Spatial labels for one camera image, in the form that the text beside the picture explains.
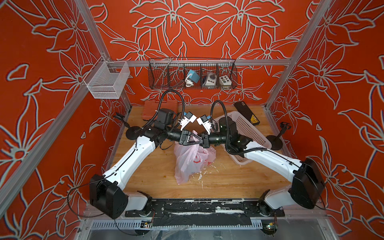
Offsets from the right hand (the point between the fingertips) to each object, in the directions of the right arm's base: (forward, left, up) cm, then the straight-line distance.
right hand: (187, 142), depth 67 cm
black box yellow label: (+47, -42, -26) cm, 69 cm away
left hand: (-1, -6, +3) cm, 6 cm away
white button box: (+46, -23, +2) cm, 51 cm away
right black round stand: (+17, -57, -25) cm, 65 cm away
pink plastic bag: (-7, -1, -4) cm, 8 cm away
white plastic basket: (+27, -37, -23) cm, 51 cm away
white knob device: (+43, -13, +5) cm, 45 cm away
